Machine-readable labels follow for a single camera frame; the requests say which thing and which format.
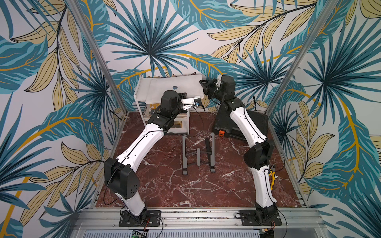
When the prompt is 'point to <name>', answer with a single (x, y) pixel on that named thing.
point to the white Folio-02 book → (179, 126)
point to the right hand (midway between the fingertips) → (182, 85)
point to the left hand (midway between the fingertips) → (182, 93)
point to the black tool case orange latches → (224, 126)
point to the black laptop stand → (198, 157)
